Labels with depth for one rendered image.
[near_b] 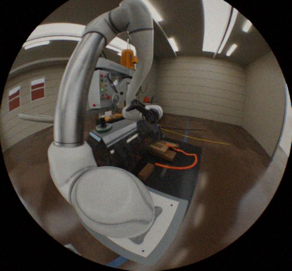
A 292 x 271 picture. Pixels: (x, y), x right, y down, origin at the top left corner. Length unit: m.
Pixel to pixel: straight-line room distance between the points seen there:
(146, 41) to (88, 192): 0.44
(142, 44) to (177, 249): 1.62
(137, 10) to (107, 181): 0.46
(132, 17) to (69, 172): 0.49
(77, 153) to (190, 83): 5.83
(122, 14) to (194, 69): 5.82
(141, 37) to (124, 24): 0.08
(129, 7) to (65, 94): 0.35
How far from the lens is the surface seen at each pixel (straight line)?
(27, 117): 0.63
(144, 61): 0.39
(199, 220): 1.41
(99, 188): 0.15
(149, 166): 1.50
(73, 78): 0.27
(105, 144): 0.96
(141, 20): 0.37
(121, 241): 0.41
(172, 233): 0.47
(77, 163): 0.25
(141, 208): 0.16
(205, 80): 5.94
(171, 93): 5.93
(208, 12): 3.50
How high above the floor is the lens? 1.25
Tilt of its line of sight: 20 degrees down
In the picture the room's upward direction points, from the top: straight up
